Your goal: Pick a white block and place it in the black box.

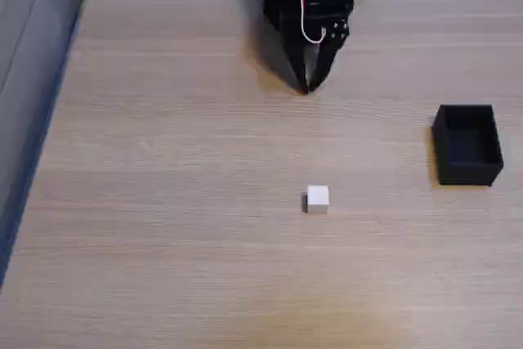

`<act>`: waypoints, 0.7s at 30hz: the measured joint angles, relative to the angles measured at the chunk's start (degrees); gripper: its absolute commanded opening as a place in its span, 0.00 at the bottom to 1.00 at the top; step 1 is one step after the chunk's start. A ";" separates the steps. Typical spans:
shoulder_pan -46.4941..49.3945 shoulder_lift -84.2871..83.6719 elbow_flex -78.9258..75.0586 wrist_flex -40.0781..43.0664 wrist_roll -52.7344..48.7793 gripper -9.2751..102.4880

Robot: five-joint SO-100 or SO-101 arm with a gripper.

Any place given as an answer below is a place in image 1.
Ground white cube block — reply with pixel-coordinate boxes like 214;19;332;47
306;185;331;216

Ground black open box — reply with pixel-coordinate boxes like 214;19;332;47
431;104;505;187

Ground white and red gripper cable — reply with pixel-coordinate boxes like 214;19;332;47
300;0;332;45

